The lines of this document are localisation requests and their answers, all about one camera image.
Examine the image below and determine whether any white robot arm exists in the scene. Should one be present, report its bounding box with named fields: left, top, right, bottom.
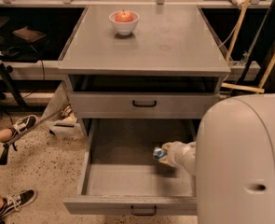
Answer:
left=158, top=93, right=275, bottom=224

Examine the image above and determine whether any open grey middle drawer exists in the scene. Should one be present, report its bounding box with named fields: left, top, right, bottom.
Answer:
left=63, top=119, right=197, bottom=216

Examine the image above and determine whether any grey drawer cabinet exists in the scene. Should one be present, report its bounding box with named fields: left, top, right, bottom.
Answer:
left=57, top=4, right=231, bottom=217

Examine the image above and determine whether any closed grey top drawer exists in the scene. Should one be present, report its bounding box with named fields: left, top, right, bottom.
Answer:
left=68, top=91, right=220, bottom=119

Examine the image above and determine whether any clear plastic bag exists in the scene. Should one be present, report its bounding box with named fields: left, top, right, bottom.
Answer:
left=42, top=83, right=83, bottom=140

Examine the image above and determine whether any white ceramic bowl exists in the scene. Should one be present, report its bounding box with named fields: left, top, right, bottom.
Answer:
left=109, top=10, right=139, bottom=35

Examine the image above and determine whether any red apple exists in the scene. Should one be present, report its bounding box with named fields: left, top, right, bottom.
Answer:
left=115, top=10, right=134, bottom=22

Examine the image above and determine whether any black white sneaker upper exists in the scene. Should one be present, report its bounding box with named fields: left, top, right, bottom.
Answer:
left=11, top=115, right=38, bottom=137

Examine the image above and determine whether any black white sneaker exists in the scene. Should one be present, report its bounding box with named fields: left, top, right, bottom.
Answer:
left=11, top=115, right=38, bottom=137
left=0, top=189, right=37, bottom=217

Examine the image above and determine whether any black white sneaker lower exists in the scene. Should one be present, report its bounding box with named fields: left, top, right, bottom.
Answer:
left=0, top=189, right=37, bottom=217

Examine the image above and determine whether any grey grabber stick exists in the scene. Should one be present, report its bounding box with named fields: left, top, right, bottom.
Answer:
left=0, top=110, right=60, bottom=165

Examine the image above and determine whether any black top drawer handle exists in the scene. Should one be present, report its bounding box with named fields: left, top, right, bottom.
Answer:
left=131, top=100, right=158, bottom=108

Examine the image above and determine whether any black drawer handle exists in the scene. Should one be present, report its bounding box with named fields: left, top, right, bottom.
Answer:
left=131, top=100, right=158, bottom=108
left=131, top=205, right=157, bottom=217

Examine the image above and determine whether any black middle drawer handle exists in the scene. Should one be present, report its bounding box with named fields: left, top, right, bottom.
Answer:
left=131, top=205, right=157, bottom=217

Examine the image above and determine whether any wooden stick frame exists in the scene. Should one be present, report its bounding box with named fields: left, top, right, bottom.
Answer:
left=222, top=0, right=275, bottom=95

